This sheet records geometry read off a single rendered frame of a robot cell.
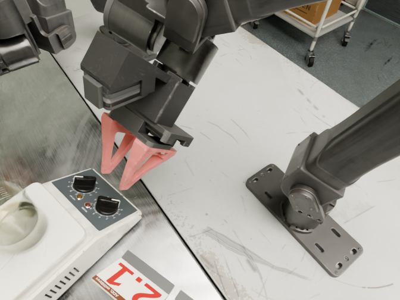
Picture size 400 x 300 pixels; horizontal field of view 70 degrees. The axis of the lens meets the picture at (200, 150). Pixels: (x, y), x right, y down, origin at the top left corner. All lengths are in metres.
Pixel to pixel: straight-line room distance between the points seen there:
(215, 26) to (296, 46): 2.30
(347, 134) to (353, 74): 2.13
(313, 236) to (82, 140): 0.45
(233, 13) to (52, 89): 0.54
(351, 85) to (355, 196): 1.81
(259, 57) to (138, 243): 0.54
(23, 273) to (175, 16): 0.33
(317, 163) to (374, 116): 0.08
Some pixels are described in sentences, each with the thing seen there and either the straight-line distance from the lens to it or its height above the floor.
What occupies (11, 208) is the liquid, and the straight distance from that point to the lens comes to 0.43.
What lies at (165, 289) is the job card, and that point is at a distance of 0.45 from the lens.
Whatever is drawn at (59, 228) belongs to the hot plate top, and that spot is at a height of 0.99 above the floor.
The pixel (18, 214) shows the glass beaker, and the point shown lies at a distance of 0.37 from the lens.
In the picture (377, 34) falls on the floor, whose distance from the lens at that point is 3.01.
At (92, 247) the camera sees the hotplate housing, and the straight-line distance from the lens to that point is 0.43.
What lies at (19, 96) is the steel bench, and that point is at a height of 0.90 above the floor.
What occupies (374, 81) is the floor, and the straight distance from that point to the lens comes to 2.46.
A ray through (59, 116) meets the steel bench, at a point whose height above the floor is 0.90.
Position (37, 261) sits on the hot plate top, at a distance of 0.42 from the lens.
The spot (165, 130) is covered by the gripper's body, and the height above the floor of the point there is 1.12.
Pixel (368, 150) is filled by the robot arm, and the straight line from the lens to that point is 0.33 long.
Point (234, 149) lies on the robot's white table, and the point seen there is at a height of 0.90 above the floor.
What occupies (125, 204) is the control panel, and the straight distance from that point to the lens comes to 0.47.
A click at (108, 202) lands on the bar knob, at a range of 0.45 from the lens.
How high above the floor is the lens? 1.35
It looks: 54 degrees down
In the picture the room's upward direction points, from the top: 2 degrees clockwise
